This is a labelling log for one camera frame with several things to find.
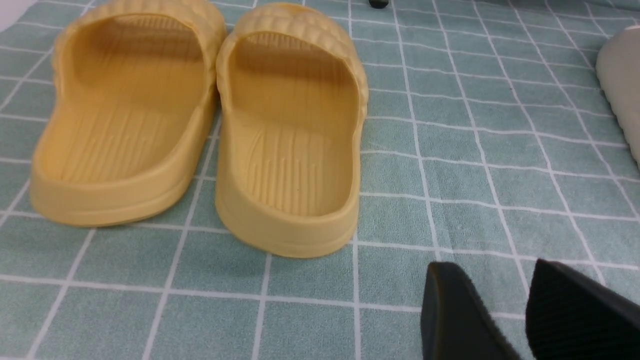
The metal shoe rack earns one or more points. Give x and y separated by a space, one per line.
378 4

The green checked cloth mat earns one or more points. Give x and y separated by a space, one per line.
489 144

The yellow slipper, one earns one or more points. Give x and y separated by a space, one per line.
294 97
135 98

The cream slide, left one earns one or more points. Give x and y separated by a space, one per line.
618 71

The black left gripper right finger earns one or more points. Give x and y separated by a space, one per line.
569 316

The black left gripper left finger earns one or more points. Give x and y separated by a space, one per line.
454 322

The yellow slipper, left one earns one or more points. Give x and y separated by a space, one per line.
135 98

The yellow slipper, right one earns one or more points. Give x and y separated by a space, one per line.
294 97

